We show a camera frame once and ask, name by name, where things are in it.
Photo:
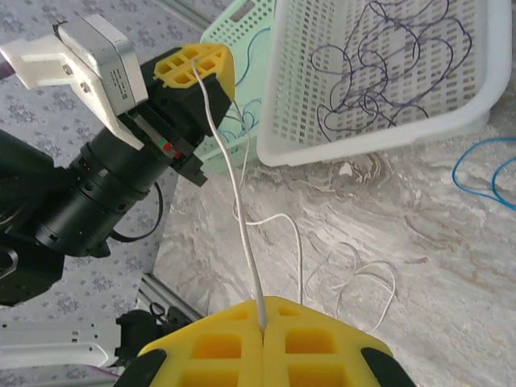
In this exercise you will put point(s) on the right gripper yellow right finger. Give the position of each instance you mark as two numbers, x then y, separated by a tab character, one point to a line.
322	363

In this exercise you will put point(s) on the white plastic basket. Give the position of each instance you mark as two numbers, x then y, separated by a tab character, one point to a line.
363	145

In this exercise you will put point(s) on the light green plastic basket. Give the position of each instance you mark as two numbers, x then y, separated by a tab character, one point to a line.
217	161

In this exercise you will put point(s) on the aluminium frame post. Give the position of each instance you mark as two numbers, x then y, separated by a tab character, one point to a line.
189	16

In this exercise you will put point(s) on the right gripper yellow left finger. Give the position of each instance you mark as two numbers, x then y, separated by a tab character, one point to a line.
201	363

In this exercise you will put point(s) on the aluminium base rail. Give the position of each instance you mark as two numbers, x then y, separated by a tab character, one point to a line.
169	294

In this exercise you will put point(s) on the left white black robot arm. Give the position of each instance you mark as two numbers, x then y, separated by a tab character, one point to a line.
48	342

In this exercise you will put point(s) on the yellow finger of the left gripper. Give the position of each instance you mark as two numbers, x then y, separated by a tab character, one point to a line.
169	101
213	101

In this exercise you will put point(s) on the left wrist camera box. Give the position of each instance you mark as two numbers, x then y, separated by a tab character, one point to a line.
96	52

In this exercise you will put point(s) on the marble print table cloth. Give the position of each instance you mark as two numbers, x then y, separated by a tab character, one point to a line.
403	262

